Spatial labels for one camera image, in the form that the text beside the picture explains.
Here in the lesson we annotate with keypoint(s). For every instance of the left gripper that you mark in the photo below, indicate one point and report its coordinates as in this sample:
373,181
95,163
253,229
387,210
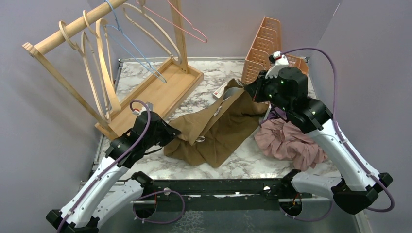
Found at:
170,132

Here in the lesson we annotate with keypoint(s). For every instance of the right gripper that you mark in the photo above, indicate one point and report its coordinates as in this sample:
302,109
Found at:
255,88

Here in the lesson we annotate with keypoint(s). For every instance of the brown skirt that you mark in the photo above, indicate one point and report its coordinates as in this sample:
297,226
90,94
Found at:
211,135

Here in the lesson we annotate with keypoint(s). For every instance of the pink wire hanger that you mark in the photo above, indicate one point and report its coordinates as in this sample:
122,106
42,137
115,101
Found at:
204,39

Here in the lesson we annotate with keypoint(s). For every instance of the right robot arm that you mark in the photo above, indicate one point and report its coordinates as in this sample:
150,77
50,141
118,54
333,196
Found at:
359,184

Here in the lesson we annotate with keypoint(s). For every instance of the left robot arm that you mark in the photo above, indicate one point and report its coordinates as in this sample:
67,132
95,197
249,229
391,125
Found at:
93,205

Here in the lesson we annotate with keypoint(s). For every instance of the pink skirt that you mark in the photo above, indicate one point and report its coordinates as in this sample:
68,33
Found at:
284,141

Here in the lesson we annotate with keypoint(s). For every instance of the wooden hanger leftmost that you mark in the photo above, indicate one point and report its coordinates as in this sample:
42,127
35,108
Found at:
103,109

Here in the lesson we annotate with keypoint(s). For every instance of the purple garment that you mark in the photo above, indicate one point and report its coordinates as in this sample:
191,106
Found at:
274,113

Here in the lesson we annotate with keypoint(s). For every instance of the peach plastic file organizer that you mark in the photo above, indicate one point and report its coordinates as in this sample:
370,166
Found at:
268,39

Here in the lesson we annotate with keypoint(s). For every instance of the wooden clothes rack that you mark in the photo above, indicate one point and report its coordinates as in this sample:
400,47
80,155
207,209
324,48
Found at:
182,79

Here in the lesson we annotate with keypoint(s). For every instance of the small white red box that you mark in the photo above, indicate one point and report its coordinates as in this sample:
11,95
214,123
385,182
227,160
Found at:
219,91

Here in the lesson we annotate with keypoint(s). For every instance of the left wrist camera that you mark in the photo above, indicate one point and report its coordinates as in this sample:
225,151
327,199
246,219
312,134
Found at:
138,112

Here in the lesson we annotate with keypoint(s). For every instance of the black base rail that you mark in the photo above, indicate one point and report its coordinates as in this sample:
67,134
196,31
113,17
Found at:
204,195

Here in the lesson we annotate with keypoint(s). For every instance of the blue wire hanger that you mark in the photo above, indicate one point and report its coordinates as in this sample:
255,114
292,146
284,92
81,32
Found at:
118,28

